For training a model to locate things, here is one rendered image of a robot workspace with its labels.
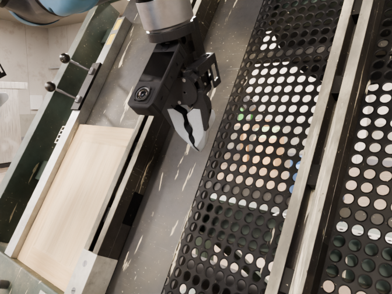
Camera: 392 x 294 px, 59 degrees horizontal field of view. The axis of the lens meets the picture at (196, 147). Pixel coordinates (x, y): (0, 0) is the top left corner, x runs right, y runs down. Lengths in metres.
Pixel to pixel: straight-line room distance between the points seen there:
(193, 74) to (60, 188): 0.81
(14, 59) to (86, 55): 11.85
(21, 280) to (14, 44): 12.56
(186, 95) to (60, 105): 1.06
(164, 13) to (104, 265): 0.63
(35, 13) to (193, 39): 0.22
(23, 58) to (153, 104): 13.19
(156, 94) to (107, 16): 1.27
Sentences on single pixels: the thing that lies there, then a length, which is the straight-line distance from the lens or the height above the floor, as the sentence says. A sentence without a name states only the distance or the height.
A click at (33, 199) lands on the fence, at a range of 1.29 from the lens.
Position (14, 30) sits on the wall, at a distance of 13.60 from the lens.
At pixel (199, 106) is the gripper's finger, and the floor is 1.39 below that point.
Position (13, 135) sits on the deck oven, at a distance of 8.17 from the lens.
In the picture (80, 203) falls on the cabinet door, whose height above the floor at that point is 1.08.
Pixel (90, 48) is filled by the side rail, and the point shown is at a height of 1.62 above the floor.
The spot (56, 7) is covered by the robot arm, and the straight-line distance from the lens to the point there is 0.43.
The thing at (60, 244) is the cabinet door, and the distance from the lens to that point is 1.12.
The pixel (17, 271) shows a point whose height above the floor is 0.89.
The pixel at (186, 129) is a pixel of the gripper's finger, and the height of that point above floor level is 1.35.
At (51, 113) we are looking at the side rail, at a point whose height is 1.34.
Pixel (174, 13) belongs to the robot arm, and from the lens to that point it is 0.49.
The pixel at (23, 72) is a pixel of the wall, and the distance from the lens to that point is 13.56.
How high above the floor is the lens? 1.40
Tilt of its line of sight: 8 degrees down
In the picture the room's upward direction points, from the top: straight up
